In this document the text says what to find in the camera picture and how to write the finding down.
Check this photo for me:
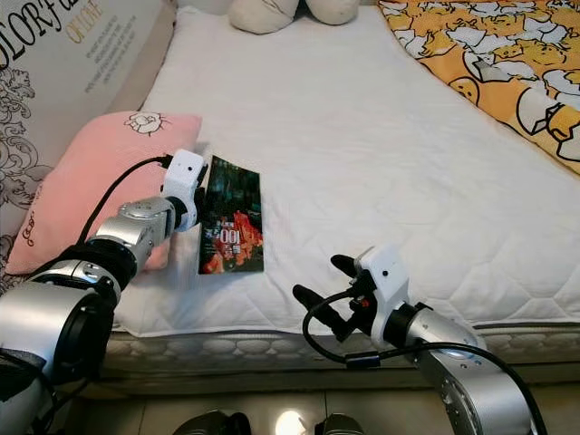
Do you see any dark cover book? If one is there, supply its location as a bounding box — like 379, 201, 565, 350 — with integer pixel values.
198, 155, 266, 276

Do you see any yellow cartoon print blanket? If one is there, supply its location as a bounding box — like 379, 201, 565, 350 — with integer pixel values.
378, 0, 580, 178

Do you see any pink pillow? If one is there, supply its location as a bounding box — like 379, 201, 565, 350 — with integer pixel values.
5, 111, 202, 276

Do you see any white mattress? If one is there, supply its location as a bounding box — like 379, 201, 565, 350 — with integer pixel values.
100, 322, 580, 377

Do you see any white quilted mattress pad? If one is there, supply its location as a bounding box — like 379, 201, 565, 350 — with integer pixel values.
113, 5, 580, 332

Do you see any grey left robot leg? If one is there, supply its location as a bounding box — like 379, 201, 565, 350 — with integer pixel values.
172, 411, 250, 435

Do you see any grey floral print bedding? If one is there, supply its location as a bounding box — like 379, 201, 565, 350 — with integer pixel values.
0, 0, 178, 273

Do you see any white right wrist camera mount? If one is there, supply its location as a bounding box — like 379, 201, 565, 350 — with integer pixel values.
358, 245, 413, 345

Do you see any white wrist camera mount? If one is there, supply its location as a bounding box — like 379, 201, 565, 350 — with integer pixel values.
161, 150, 208, 232
358, 245, 413, 345

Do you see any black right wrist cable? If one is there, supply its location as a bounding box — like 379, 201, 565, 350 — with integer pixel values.
301, 290, 549, 435

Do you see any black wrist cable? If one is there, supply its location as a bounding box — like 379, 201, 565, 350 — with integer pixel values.
301, 290, 549, 435
86, 156, 173, 246

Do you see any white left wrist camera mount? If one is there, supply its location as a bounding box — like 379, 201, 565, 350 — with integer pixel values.
161, 150, 208, 232

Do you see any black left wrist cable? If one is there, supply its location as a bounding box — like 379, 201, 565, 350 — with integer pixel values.
86, 156, 173, 246

